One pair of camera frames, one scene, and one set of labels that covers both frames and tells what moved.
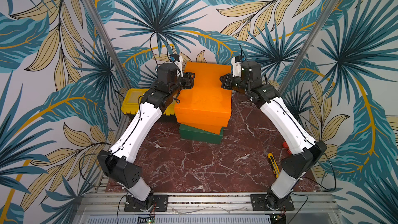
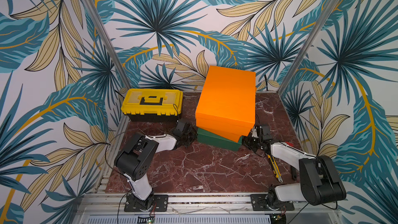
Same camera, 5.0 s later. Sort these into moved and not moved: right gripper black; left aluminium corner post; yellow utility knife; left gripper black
Moved: right gripper black; left gripper black
Not moved: left aluminium corner post; yellow utility knife
